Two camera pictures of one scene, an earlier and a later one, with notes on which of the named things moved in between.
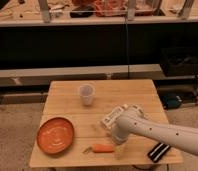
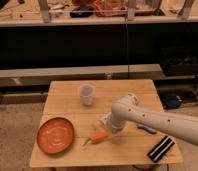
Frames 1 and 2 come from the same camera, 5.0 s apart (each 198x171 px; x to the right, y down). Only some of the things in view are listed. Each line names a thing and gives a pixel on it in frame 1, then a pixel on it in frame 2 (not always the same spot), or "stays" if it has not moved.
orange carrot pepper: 99,148 to 96,136
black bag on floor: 171,101 stays
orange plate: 55,135 stays
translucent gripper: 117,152 to 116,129
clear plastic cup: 87,91 stays
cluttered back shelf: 19,13 stays
